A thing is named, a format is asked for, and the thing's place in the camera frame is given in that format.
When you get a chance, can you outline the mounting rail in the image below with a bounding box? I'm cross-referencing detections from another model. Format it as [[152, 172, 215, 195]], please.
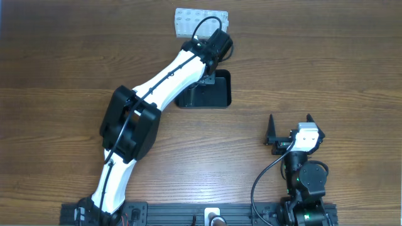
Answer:
[[59, 202, 339, 226]]

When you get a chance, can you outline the black tray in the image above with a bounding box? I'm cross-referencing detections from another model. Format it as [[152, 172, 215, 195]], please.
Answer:
[[174, 68, 232, 109]]

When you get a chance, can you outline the black cable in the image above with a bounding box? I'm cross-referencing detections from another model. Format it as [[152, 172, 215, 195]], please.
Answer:
[[250, 139, 298, 226], [103, 15, 224, 166]]

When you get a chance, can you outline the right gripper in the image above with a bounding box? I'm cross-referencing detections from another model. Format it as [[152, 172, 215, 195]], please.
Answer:
[[263, 113, 326, 156]]

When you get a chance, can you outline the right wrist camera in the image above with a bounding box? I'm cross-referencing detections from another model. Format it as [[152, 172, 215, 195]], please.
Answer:
[[293, 122, 320, 153]]

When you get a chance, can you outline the white test tube rack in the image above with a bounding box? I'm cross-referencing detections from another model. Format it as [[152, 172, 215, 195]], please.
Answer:
[[174, 8, 229, 40]]

